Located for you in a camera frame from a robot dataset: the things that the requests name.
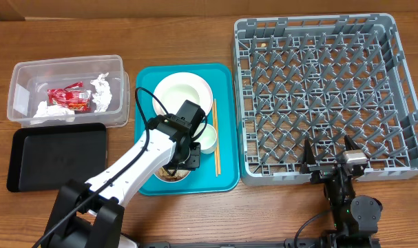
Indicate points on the small white bowl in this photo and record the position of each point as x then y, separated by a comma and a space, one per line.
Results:
170, 178

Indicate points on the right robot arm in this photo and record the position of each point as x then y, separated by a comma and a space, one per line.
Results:
355, 217

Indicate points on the white cup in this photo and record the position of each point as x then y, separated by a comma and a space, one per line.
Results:
206, 139

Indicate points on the white tissue paper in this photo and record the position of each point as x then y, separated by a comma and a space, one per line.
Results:
44, 110

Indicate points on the right wooden chopstick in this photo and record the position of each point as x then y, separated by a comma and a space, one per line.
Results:
219, 167

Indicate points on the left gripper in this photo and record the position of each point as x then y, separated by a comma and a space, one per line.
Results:
193, 162

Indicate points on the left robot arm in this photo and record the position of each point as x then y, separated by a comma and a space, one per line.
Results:
90, 214

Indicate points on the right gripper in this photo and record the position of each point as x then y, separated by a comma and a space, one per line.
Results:
320, 171

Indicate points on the large white plate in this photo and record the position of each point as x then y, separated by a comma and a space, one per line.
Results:
175, 89

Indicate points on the red snack wrapper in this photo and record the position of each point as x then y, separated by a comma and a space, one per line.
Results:
74, 97

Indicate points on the white paper napkin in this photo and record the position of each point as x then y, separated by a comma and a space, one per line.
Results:
103, 96

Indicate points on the black plastic tray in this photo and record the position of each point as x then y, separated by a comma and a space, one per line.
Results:
45, 158

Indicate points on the teal plastic serving tray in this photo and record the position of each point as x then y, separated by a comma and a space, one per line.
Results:
203, 179

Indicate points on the clear plastic waste bin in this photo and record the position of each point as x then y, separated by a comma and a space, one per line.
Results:
31, 80

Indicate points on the grey plastic dishwasher rack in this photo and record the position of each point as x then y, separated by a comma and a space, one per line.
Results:
321, 78

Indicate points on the left wooden chopstick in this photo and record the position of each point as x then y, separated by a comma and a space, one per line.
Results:
215, 137

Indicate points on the peanuts pile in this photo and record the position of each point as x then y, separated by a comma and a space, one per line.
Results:
169, 175

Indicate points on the wooden chopstick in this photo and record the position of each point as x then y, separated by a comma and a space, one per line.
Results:
219, 167
215, 137

